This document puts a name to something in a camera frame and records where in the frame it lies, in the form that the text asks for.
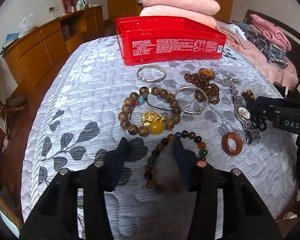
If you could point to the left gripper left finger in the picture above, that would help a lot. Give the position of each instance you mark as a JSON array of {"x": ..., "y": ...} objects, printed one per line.
[{"x": 55, "y": 214}]

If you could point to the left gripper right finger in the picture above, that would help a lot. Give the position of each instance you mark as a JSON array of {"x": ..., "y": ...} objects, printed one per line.
[{"x": 245, "y": 215}]

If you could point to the silver wrist watch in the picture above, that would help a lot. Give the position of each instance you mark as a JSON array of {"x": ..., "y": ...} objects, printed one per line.
[{"x": 252, "y": 135}]

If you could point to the silver bangle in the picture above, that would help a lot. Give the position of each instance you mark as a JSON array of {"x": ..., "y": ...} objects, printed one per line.
[
  {"x": 193, "y": 99},
  {"x": 151, "y": 73}
]

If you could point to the pink bedspread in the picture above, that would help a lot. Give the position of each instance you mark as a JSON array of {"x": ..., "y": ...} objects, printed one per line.
[{"x": 284, "y": 77}]

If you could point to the plaid folded clothes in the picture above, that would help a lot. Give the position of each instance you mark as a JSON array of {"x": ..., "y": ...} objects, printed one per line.
[{"x": 270, "y": 51}]

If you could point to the dark headboard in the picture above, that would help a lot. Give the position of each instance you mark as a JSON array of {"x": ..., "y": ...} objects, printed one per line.
[{"x": 292, "y": 35}]

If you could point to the pink folded clothes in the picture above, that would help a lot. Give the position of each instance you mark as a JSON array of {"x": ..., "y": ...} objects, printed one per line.
[{"x": 272, "y": 33}]

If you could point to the white cloth on bed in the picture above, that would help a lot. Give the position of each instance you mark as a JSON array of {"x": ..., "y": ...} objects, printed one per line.
[{"x": 236, "y": 29}]

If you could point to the wooden coat rack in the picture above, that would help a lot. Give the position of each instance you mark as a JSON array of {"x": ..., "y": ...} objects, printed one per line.
[{"x": 7, "y": 108}]

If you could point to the grey leaf-pattern quilted cover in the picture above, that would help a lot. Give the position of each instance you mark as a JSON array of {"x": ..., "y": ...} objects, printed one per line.
[{"x": 77, "y": 123}]

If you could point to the lower pink folded quilt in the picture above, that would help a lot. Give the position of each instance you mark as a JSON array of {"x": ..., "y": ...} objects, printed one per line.
[{"x": 165, "y": 10}]

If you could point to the pink folded quilt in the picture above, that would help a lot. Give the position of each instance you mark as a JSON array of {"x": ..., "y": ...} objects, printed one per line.
[
  {"x": 177, "y": 0},
  {"x": 165, "y": 10}
]

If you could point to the wooden sideboard cabinet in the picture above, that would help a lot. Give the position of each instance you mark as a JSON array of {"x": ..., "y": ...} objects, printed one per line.
[{"x": 30, "y": 57}]

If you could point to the upper pink folded quilt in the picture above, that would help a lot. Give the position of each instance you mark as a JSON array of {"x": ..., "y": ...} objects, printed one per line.
[{"x": 177, "y": 0}]

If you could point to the red tin box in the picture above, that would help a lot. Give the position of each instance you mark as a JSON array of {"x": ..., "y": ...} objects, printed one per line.
[{"x": 149, "y": 39}]

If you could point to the blue folded cloth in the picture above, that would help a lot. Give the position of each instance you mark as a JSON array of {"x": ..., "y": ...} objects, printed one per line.
[{"x": 10, "y": 38}]

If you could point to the white plastic bag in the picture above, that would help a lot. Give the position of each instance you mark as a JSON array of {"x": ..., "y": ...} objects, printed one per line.
[{"x": 26, "y": 25}]

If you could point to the light blue kettle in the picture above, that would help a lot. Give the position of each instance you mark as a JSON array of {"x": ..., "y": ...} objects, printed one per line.
[{"x": 81, "y": 4}]

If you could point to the red picture frame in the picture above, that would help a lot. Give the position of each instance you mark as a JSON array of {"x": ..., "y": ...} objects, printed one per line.
[{"x": 68, "y": 4}]

